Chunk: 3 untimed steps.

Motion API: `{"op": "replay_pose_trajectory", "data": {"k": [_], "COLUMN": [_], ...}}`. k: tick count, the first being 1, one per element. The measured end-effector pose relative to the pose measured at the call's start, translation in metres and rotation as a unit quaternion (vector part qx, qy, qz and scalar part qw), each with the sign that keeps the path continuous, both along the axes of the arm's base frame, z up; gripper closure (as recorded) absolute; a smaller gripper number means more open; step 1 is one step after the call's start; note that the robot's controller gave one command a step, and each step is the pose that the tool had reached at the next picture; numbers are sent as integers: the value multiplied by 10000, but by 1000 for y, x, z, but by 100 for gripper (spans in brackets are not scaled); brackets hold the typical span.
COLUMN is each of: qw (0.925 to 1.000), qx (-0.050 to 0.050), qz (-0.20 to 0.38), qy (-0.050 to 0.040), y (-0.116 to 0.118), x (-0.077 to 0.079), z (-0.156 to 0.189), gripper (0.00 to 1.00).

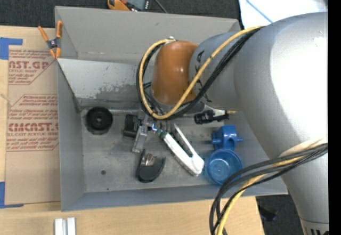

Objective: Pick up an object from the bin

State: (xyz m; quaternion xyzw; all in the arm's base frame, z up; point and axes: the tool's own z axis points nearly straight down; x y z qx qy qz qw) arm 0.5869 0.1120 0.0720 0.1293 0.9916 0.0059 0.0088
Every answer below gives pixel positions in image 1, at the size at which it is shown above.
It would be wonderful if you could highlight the grey metal bin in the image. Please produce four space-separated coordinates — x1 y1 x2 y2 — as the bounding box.
54 6 290 212

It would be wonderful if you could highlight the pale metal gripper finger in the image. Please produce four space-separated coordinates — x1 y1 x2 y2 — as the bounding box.
132 125 148 153

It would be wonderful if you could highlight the white long plastic handle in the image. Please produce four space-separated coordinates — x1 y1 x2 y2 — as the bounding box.
161 123 206 177

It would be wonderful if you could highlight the blue plastic fitting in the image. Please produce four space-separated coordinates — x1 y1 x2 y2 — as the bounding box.
211 125 244 150

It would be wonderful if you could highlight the black round wheel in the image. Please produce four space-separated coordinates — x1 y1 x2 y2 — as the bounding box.
85 106 114 135

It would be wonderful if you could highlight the brown cardboard board red print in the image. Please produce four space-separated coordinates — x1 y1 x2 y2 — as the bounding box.
0 25 62 207

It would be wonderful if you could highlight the black and silver clip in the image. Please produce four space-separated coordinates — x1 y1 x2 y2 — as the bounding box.
135 149 167 183

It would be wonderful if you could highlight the small black box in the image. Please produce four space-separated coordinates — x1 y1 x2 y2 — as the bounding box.
123 114 142 139

